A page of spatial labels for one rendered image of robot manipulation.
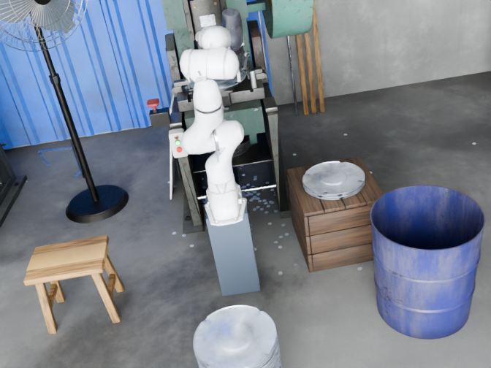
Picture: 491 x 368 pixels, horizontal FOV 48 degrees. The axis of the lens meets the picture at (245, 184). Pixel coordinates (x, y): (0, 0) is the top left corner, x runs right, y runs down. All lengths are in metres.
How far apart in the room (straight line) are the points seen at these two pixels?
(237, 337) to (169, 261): 1.04
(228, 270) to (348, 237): 0.57
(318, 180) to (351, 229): 0.28
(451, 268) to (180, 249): 1.43
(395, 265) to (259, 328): 0.57
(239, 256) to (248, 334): 0.60
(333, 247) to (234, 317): 0.77
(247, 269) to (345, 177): 0.63
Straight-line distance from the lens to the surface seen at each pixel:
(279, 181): 2.95
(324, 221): 2.53
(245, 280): 2.59
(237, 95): 2.87
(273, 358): 1.97
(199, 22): 2.81
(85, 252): 2.60
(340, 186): 2.59
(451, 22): 4.49
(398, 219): 2.47
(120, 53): 4.13
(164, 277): 2.84
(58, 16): 3.08
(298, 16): 2.58
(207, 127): 2.14
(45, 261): 2.64
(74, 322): 2.79
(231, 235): 2.43
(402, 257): 2.13
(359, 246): 2.68
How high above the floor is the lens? 1.81
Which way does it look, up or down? 32 degrees down
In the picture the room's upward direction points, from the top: 9 degrees counter-clockwise
